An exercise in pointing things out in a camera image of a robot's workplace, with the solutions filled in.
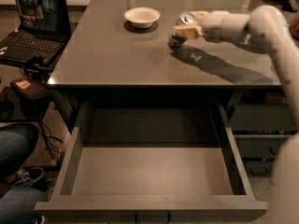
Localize dark sneaker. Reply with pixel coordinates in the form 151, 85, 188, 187
13, 167, 44, 187

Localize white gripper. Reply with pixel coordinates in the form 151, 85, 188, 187
173, 10, 249, 43

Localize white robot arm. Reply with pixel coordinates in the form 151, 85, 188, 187
171, 5, 299, 224

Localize open grey top drawer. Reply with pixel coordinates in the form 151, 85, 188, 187
36, 103, 267, 224

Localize black laptop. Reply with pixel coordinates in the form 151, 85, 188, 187
0, 0, 71, 67

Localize green white 7up can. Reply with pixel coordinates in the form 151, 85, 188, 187
168, 12, 199, 47

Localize black cables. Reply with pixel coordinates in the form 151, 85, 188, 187
36, 109, 64, 165

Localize white bowl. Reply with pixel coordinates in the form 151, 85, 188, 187
124, 7, 160, 29

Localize person leg in jeans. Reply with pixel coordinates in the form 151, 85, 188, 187
0, 123, 38, 177

